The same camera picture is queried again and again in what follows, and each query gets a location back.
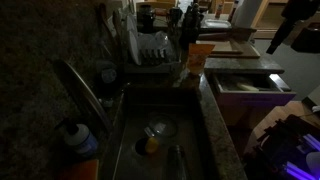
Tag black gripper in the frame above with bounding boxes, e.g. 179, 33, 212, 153
265, 18, 299, 55

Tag yellow dish washing sponge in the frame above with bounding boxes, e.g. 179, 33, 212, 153
236, 82, 260, 93

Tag white kitchen drawer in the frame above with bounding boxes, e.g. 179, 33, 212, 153
211, 72, 297, 108

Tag steel kitchen sink basin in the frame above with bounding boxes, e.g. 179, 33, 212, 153
111, 84, 214, 180

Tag dark dish rack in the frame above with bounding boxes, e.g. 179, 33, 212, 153
123, 31, 179, 75

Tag dark kitchen canister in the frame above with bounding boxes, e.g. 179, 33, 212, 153
136, 3, 156, 34

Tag orange sponge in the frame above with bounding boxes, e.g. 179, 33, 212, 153
58, 159, 100, 180

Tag large wooden cutting board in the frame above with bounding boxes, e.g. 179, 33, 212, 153
206, 39, 262, 60

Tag dark bulky background object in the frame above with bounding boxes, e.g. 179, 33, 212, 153
290, 22, 320, 54

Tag light wooden cutting board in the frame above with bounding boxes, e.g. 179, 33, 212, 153
196, 39, 244, 56

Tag clear shallow tray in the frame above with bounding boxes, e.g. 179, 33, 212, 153
203, 18, 232, 30

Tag reddish bottle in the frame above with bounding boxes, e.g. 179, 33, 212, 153
214, 0, 225, 20

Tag clear glass bowl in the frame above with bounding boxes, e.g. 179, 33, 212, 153
146, 113, 179, 138

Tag white plates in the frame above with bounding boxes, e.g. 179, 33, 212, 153
125, 14, 143, 66

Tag clear drinking glass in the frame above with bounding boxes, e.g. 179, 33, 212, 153
165, 144, 188, 180

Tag small yellow cup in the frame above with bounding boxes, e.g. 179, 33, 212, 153
144, 136, 160, 155

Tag wooden cooking utensils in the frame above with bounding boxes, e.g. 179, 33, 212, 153
95, 3, 125, 61

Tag dark jar with blue label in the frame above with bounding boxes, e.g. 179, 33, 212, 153
94, 59, 120, 101

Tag chrome curved sink faucet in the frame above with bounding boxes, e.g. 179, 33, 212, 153
53, 59, 114, 134

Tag white blue soap pump bottle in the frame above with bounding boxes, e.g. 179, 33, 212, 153
54, 118, 100, 158

